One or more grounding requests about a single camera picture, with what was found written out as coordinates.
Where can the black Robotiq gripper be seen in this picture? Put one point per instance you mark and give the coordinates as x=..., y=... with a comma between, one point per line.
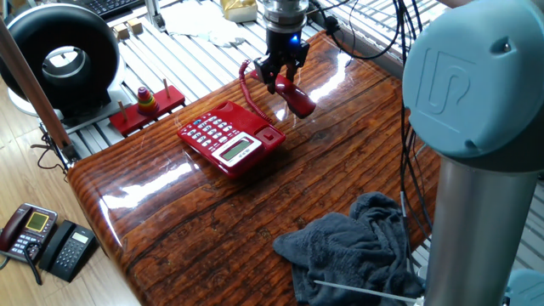
x=287, y=49

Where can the red telephone handset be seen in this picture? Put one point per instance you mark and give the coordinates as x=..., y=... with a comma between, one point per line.
x=299, y=102

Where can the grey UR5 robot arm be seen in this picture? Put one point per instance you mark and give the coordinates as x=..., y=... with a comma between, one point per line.
x=467, y=85

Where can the red telephone base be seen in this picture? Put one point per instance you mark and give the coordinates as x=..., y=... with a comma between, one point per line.
x=238, y=123

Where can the black desk telephone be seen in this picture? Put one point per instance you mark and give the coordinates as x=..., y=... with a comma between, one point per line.
x=68, y=251

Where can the dark red desk telephone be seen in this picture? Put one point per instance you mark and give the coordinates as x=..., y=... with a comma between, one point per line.
x=25, y=229

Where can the gold foil bag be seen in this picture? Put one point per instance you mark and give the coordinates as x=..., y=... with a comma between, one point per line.
x=240, y=10

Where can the white crumpled cloth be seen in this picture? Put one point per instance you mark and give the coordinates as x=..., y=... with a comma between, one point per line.
x=200, y=21

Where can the rainbow stacked rings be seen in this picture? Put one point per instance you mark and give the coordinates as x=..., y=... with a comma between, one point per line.
x=147, y=104

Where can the small wooden block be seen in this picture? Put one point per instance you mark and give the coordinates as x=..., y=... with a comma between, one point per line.
x=121, y=31
x=135, y=25

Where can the red wooden peg board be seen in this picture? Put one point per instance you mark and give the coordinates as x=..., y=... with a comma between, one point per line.
x=132, y=121

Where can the black computer keyboard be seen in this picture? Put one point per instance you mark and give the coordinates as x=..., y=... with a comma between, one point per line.
x=110, y=6

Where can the dark grey crumpled cloth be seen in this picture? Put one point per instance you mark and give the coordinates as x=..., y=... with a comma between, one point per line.
x=353, y=246

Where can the white zip tie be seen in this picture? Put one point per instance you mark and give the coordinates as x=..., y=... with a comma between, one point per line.
x=365, y=291

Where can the short aluminium post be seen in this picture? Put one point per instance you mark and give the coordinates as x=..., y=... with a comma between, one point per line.
x=155, y=17

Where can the brown wooden post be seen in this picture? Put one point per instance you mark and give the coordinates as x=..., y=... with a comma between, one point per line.
x=34, y=89

